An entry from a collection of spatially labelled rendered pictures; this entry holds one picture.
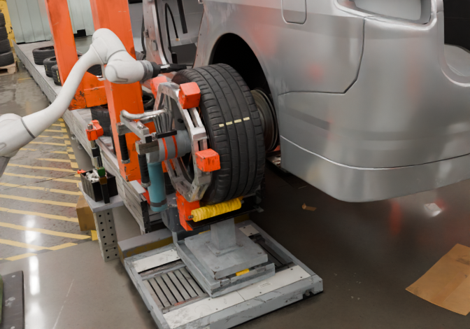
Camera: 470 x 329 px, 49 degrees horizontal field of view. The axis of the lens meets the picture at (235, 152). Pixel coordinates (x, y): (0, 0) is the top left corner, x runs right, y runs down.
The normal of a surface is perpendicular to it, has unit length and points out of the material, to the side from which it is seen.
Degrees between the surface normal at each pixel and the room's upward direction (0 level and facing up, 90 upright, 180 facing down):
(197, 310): 0
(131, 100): 90
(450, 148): 108
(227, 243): 90
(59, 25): 90
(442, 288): 1
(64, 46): 90
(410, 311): 0
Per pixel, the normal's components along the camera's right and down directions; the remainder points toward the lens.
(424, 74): 0.07, 0.31
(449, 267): -0.11, -0.92
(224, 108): 0.31, -0.33
